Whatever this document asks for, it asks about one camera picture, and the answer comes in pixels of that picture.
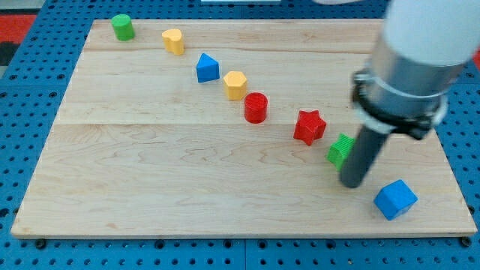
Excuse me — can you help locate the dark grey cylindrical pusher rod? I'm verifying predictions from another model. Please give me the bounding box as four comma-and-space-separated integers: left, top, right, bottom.
339, 125, 389, 188

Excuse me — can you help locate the red star block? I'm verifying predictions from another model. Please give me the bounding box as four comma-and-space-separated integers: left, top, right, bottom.
293, 110, 327, 146

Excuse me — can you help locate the red cylinder block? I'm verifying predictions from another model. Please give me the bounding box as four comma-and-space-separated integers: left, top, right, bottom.
244, 92, 268, 124

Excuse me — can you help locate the blue cube block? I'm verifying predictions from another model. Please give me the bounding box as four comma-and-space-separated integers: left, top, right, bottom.
373, 179, 418, 221

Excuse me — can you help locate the green cylinder block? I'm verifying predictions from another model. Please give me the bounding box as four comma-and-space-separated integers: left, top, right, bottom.
111, 14, 135, 41

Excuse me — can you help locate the blue triangle block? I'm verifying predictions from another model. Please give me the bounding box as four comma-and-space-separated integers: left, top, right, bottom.
196, 53, 220, 83

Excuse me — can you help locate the yellow hexagon block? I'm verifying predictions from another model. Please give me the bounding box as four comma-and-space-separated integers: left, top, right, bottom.
223, 71, 248, 101

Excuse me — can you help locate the yellow heart block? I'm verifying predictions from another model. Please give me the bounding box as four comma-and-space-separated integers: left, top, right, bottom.
162, 28, 185, 56

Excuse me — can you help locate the green star block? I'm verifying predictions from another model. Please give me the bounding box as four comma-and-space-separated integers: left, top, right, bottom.
326, 133, 356, 172

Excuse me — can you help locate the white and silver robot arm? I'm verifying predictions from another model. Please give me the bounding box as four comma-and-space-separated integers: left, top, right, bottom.
352, 0, 479, 140

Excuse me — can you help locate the light wooden board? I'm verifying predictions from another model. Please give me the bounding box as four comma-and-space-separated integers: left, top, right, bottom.
11, 19, 477, 239

